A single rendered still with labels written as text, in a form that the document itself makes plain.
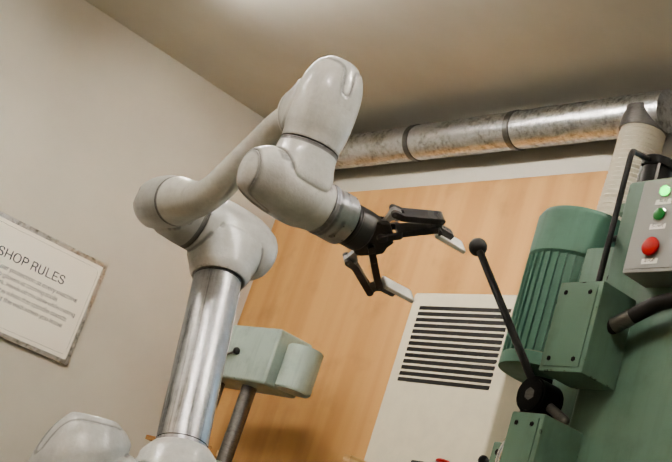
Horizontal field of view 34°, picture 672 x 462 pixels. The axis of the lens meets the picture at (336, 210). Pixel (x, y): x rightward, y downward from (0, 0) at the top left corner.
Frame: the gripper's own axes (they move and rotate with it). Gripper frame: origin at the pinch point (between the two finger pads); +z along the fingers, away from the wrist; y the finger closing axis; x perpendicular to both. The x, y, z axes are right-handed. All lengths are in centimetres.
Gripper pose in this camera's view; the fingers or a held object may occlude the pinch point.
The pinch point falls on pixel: (432, 270)
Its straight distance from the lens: 197.6
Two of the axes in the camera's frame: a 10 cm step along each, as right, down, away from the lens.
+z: 7.6, 4.3, 4.9
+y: 6.3, -6.7, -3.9
